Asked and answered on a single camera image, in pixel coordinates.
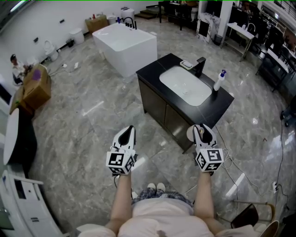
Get black shelf unit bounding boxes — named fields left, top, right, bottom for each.
left=255, top=48, right=296, bottom=93

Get white drawer cabinet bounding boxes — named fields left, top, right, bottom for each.
left=0, top=169, right=63, bottom=237

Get white spray bottle blue nozzle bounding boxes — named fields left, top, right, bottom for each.
left=213, top=69, right=227, bottom=92

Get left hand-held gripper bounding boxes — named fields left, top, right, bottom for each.
left=105, top=125, right=139, bottom=177

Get small white bottle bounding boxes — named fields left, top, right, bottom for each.
left=186, top=126, right=197, bottom=142

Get wooden frame chair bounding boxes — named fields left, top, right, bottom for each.
left=216, top=200, right=281, bottom=237

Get marble pillar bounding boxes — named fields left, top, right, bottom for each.
left=196, top=0, right=234, bottom=44

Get white sink basin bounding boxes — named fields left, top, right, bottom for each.
left=159, top=65, right=213, bottom=106

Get person's left forearm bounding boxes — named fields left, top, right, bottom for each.
left=110, top=172, right=134, bottom=229

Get dark vanity cabinet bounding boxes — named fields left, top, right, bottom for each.
left=138, top=77, right=217, bottom=155

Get small cardboard box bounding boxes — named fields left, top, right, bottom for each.
left=9, top=85, right=35, bottom=116

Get white trash bin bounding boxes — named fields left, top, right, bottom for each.
left=69, top=27, right=85, bottom=45

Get person's pink shirt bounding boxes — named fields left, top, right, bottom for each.
left=77, top=198, right=256, bottom=237

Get white metal table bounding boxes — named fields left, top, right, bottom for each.
left=222, top=22, right=255, bottom=62

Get white cable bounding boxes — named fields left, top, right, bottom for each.
left=182, top=126, right=276, bottom=197

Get black dining table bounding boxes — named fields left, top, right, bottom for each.
left=158, top=0, right=200, bottom=31

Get black cable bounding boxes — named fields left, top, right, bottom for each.
left=275, top=111, right=291, bottom=210

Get white toilet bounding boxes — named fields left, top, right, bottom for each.
left=43, top=40, right=59, bottom=62

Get person's plaid skirt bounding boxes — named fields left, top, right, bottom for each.
left=131, top=187, right=194, bottom=208

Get round white tabletop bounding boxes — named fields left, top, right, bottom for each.
left=3, top=107, right=20, bottom=166

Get black bathtub faucet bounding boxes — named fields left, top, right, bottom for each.
left=123, top=16, right=138, bottom=30

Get person's right forearm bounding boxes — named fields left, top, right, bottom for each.
left=193, top=170, right=215, bottom=219

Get black sink counter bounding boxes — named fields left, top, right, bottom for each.
left=136, top=53, right=235, bottom=130

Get large cardboard box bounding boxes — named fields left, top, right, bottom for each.
left=22, top=63, right=52, bottom=110

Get white bathtub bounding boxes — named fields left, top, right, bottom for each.
left=92, top=22, right=158, bottom=78

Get open cardboard box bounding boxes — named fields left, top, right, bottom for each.
left=85, top=14, right=109, bottom=33

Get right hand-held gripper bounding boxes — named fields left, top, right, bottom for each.
left=192, top=124, right=224, bottom=173

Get black sink faucet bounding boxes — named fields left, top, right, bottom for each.
left=193, top=56, right=207, bottom=78

